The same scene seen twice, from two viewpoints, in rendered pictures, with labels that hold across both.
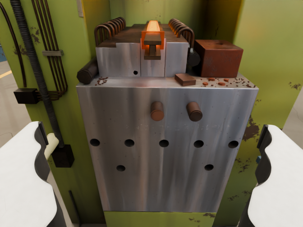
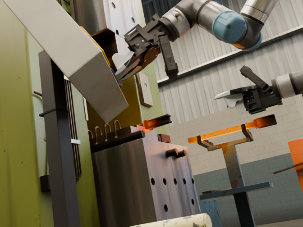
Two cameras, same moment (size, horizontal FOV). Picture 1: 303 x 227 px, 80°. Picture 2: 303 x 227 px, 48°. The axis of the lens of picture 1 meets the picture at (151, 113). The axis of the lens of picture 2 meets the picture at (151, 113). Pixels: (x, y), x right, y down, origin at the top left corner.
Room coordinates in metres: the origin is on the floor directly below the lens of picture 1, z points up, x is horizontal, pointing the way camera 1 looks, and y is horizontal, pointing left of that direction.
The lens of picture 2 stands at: (-0.19, 1.14, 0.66)
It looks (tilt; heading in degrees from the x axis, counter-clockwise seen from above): 17 degrees up; 297
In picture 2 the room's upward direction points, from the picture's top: 11 degrees counter-clockwise
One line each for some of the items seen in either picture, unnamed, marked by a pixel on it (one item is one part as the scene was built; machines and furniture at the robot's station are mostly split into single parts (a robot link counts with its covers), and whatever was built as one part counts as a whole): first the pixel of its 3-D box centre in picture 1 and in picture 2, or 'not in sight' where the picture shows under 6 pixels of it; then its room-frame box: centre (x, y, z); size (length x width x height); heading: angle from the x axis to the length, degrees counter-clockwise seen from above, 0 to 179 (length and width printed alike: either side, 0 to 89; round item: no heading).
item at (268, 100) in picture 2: not in sight; (260, 96); (-0.04, 0.00, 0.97); 0.12 x 0.08 x 0.09; 0
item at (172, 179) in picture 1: (159, 111); (117, 213); (0.63, -0.03, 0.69); 0.56 x 0.38 x 0.45; 0
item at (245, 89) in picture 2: not in sight; (241, 91); (0.01, 0.04, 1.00); 0.09 x 0.05 x 0.02; 36
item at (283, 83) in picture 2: not in sight; (285, 86); (-0.12, 0.00, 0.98); 0.08 x 0.05 x 0.08; 90
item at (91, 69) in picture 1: (105, 54); (98, 147); (0.55, 0.14, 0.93); 0.40 x 0.03 x 0.03; 0
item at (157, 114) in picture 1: (157, 111); (172, 152); (0.33, -0.01, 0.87); 0.04 x 0.03 x 0.03; 0
